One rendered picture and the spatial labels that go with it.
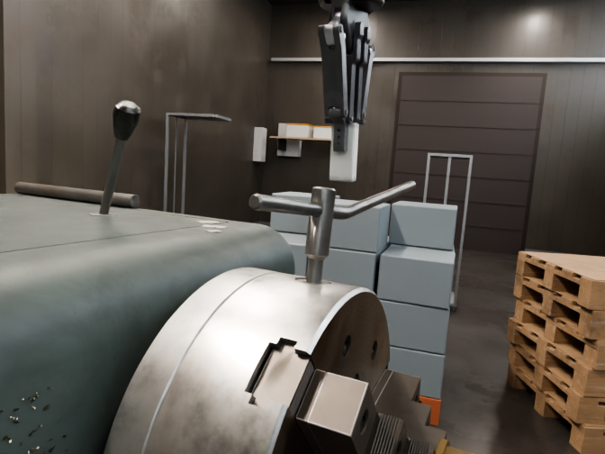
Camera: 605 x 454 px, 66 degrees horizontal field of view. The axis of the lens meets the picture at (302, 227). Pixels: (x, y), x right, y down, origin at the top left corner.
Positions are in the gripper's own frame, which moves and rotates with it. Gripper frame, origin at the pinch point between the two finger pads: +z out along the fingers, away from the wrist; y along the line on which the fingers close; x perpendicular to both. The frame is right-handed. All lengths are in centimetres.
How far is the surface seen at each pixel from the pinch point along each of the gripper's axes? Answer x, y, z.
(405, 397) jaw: -12.0, -10.2, 23.9
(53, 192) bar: 53, -1, 9
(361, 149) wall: 287, 831, 24
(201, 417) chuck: -3.1, -31.6, 16.6
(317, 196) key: -4.0, -16.3, 3.4
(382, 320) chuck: -8.6, -8.8, 16.8
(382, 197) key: -6.0, -3.0, 4.7
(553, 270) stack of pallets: -37, 236, 69
